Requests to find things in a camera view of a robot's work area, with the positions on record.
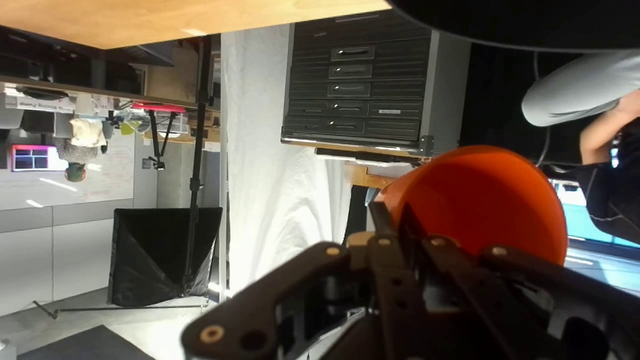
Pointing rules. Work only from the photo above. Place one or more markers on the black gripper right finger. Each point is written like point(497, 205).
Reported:
point(520, 306)

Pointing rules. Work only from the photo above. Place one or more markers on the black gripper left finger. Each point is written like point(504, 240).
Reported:
point(301, 306)

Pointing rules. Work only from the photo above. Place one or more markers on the orange plastic cup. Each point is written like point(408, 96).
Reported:
point(481, 201)

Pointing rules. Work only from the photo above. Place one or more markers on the black bowl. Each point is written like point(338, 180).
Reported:
point(533, 23)

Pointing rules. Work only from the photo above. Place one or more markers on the blue flat pad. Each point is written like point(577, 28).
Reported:
point(602, 230)

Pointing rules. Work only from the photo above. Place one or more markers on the white curtain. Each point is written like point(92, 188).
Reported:
point(280, 180)

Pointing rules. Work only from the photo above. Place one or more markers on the black softbox light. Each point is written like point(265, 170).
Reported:
point(160, 256)

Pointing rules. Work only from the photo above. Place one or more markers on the flat grey keyboard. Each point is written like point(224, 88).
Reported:
point(360, 152)

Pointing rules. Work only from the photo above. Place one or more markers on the black light stand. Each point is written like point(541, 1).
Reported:
point(199, 133)

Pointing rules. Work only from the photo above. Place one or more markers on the seated man black shirt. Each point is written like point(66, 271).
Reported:
point(581, 91)

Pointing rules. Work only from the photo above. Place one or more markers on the grey drawer cabinet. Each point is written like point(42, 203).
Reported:
point(360, 80)

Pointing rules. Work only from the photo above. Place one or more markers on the cluttered wooden desk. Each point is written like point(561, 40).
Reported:
point(101, 93)

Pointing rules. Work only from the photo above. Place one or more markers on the purple lit box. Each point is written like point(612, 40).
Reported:
point(31, 157)

